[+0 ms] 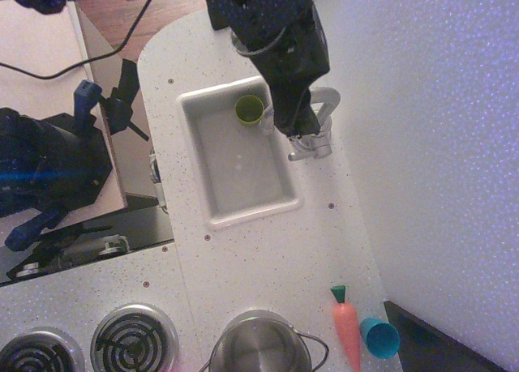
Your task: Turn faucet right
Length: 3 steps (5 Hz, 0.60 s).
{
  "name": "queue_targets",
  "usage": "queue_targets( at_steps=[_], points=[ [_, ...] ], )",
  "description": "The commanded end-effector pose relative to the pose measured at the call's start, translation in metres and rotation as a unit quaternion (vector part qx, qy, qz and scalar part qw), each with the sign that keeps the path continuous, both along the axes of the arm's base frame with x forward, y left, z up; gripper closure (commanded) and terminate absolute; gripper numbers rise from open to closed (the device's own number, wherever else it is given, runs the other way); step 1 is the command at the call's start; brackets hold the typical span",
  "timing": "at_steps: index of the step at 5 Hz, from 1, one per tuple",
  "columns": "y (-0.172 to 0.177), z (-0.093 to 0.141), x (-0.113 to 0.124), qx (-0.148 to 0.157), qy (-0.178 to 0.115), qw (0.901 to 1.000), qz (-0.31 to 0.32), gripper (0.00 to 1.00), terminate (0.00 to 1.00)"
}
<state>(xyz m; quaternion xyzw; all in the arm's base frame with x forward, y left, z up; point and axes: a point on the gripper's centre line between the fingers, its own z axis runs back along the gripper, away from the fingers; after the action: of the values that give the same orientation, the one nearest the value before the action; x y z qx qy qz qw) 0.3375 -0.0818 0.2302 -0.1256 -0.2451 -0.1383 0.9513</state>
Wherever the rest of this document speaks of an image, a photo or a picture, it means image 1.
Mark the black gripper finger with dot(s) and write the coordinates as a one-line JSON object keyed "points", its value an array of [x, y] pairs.
{"points": [[293, 115]]}

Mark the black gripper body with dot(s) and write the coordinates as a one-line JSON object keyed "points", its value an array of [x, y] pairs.
{"points": [[291, 62]]}

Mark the silver toy faucet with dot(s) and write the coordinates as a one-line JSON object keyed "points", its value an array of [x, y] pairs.
{"points": [[314, 137]]}

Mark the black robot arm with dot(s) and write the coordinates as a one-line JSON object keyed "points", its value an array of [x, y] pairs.
{"points": [[254, 22]]}

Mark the green plastic cup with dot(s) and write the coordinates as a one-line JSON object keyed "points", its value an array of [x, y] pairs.
{"points": [[249, 110]]}

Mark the white toy sink basin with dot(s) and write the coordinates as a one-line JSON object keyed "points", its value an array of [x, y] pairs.
{"points": [[240, 174]]}

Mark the white toy kitchen counter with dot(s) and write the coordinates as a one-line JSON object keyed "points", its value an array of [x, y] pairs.
{"points": [[252, 230]]}

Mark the blue clamp upper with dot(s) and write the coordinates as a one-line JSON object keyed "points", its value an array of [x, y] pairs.
{"points": [[86, 97]]}

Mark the blue clamp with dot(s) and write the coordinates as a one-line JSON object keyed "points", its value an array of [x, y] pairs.
{"points": [[24, 235], [86, 97]]}

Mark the orange toy carrot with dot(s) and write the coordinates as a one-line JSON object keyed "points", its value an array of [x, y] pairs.
{"points": [[345, 319]]}

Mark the silver metal pot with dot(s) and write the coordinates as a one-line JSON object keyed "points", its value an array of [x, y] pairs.
{"points": [[261, 340]]}

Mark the teal plastic cup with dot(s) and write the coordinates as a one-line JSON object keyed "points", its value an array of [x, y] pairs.
{"points": [[381, 338]]}

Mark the right stove burner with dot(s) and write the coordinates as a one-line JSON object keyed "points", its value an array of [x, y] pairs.
{"points": [[135, 337]]}

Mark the stove burner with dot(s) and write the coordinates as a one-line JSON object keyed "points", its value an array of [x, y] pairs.
{"points": [[135, 337], [42, 349]]}

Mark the blue clamp lower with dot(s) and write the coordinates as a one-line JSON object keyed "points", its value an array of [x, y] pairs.
{"points": [[24, 235]]}

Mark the left stove burner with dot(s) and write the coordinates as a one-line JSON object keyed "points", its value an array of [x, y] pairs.
{"points": [[42, 349]]}

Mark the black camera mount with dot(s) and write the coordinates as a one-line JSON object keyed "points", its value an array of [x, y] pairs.
{"points": [[50, 162]]}

